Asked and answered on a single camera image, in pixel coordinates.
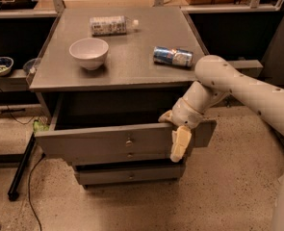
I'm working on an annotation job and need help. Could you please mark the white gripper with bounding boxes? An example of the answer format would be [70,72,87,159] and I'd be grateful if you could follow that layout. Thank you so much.
[158,97,205,163]

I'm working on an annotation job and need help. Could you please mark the grey top drawer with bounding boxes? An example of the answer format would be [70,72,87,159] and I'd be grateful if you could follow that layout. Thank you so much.
[34,93,218,162]

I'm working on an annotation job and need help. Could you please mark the grey drawer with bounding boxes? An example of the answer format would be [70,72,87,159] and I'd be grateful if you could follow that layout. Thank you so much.
[75,164,184,186]
[64,151,174,167]
[34,93,218,162]

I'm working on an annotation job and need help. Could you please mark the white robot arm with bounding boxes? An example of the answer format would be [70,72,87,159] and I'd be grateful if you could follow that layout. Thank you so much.
[159,55,284,231]

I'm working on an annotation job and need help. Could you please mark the grey drawer cabinet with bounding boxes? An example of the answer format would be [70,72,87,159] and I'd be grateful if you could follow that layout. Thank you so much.
[29,6,213,189]

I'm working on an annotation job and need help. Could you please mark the grey bottom drawer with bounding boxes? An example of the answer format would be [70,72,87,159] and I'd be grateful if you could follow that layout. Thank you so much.
[75,164,184,186]

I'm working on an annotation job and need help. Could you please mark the grey middle drawer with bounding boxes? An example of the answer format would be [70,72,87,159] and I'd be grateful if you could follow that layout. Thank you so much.
[64,151,174,167]

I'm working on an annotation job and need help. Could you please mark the blue soda can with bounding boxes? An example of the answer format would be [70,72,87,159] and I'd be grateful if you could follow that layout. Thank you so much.
[153,46,193,67]

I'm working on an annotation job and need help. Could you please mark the grey side ledge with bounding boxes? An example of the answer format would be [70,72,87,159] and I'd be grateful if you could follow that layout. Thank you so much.
[229,60,263,78]

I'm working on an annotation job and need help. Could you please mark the white ceramic bowl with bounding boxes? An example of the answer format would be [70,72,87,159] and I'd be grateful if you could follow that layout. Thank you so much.
[69,38,109,70]

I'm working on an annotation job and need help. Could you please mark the clear plastic water bottle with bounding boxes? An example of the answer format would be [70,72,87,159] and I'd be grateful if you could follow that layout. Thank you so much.
[90,15,139,36]

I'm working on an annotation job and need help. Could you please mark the green snack bag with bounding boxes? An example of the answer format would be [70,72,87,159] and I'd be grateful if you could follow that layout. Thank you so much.
[33,119,49,133]

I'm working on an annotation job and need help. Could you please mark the small clear glass bowl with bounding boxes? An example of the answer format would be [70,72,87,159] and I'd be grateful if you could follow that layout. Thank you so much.
[23,58,41,74]

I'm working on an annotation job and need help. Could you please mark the grey left shelf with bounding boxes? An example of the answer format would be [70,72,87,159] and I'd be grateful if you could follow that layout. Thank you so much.
[0,69,29,92]

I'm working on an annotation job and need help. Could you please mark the black metal table leg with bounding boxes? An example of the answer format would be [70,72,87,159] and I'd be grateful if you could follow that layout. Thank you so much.
[8,134,36,201]

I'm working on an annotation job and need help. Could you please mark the blue patterned bowl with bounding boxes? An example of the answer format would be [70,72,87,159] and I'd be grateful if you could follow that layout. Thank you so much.
[0,57,13,76]

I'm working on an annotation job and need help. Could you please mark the black floor cable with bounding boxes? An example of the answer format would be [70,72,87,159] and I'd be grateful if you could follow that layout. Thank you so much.
[27,154,46,231]

